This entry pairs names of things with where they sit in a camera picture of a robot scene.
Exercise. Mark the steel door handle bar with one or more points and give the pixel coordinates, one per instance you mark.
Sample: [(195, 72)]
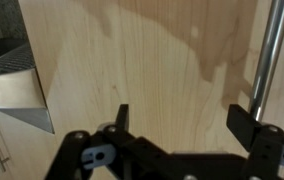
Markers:
[(268, 58)]

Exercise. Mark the wooden cabinet door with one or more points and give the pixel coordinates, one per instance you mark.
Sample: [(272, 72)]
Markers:
[(178, 64)]

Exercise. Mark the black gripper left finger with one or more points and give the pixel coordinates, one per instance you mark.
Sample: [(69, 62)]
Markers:
[(122, 118)]

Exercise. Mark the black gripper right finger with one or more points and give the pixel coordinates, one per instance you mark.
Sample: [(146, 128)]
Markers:
[(242, 125)]

